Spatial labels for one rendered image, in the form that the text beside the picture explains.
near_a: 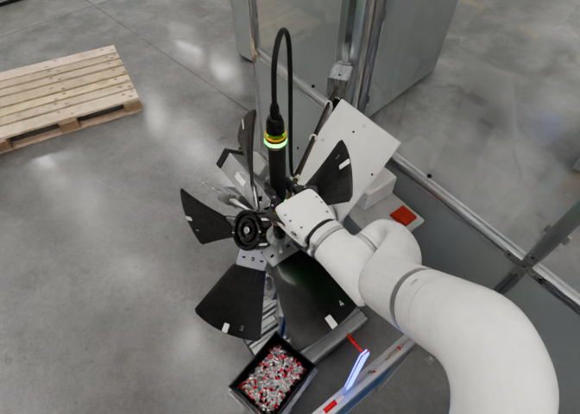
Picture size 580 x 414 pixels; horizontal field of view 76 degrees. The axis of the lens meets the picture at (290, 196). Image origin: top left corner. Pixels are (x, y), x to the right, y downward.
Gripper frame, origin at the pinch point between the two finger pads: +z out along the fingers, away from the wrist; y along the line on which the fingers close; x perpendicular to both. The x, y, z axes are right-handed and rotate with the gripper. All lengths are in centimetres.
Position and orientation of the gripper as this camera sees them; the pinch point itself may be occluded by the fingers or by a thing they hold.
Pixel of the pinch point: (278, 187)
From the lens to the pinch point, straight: 84.5
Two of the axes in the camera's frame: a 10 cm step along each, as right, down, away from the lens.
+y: 8.1, -4.6, 3.7
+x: 0.0, -6.3, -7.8
